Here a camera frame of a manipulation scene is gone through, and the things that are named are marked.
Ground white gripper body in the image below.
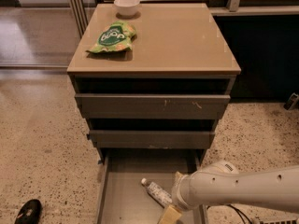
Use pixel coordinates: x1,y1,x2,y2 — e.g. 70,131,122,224
171,175,194,211

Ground clear plastic water bottle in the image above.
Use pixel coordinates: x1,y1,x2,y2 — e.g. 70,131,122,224
141,178,172,207

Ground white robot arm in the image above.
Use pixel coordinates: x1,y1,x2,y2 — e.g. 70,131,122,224
157,161,299,224

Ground grey open bottom drawer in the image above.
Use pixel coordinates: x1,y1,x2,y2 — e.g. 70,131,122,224
96,150,199,224

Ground grey drawer cabinet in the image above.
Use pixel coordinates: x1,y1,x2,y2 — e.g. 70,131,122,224
67,4,241,158

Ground grey middle drawer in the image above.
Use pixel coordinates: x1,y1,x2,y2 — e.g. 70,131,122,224
88,130,215,149

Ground grey top drawer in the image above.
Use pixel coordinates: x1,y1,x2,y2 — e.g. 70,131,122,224
75,93,230,119

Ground white floor vent grille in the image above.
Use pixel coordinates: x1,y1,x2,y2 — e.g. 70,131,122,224
252,218,299,224

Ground small dark floor device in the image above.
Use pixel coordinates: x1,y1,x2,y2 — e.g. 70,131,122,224
283,92,299,110

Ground black shoe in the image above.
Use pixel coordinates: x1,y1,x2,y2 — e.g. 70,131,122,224
14,199,42,224

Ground green snack bag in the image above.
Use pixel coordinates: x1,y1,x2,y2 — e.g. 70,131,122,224
88,21,136,54

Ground white ceramic bowl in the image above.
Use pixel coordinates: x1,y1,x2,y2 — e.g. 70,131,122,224
114,0,140,17

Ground black cable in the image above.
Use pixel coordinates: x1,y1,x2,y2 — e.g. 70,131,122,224
206,203,254,224

